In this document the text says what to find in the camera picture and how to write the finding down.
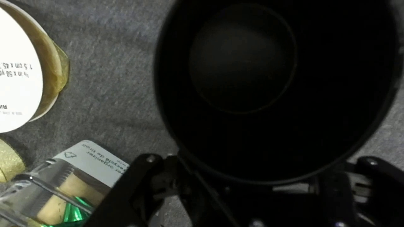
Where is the clear box of gift bows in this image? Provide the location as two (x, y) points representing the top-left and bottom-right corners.
(0, 139), (131, 227)

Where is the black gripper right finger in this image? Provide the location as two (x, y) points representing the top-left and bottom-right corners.
(314, 155), (404, 227)

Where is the black cup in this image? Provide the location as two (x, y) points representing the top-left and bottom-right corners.
(153, 0), (402, 186)

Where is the white spool gold ribbon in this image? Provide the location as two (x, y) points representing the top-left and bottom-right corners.
(0, 0), (71, 135)

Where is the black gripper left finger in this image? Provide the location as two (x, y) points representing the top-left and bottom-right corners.
(83, 151), (231, 227)

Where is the gray tablecloth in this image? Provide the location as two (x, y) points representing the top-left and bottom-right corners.
(0, 0), (404, 227)

